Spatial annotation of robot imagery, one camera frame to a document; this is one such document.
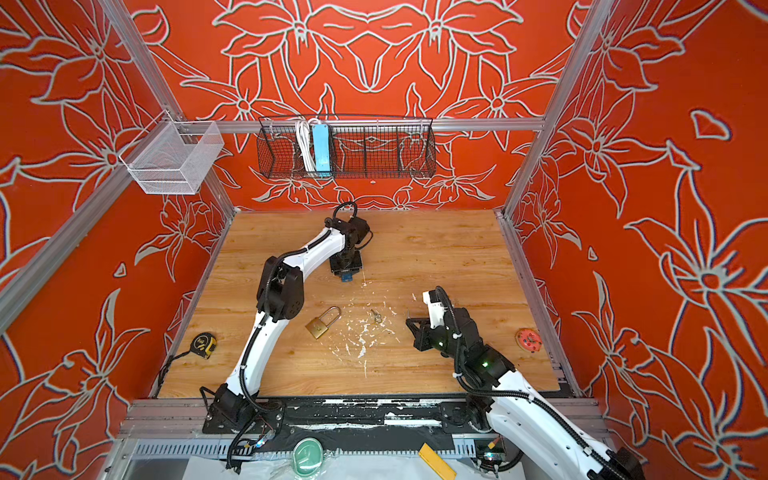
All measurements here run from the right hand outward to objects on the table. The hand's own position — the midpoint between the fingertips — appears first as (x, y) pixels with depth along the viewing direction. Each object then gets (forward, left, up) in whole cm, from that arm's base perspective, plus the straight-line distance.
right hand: (403, 322), depth 77 cm
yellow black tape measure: (-2, +57, -8) cm, 58 cm away
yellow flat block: (-30, -7, -11) cm, 32 cm away
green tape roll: (-28, +23, -10) cm, 38 cm away
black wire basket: (+54, 0, +18) cm, 57 cm away
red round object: (-2, -36, -10) cm, 37 cm away
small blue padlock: (+21, +17, -10) cm, 29 cm away
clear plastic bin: (+47, +71, +21) cm, 88 cm away
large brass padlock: (+3, +25, -10) cm, 27 cm away
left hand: (+24, +17, -11) cm, 31 cm away
